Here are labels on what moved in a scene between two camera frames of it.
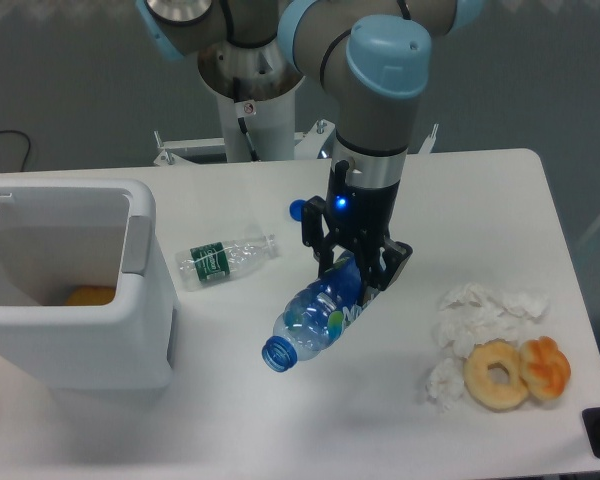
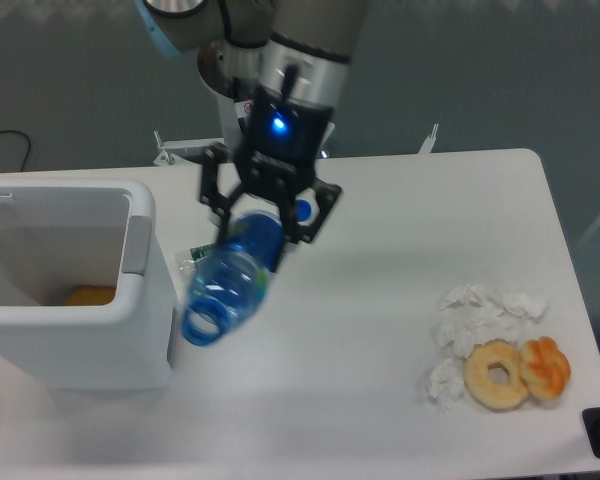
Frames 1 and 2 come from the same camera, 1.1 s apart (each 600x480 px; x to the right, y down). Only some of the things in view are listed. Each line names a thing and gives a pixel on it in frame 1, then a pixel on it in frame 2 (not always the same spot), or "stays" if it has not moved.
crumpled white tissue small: x=445 y=384 stays
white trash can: x=41 y=238 stays
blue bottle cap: x=296 y=208 stays
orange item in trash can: x=91 y=296 stays
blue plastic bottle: x=315 y=313 → x=230 y=278
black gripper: x=360 y=216 → x=277 y=153
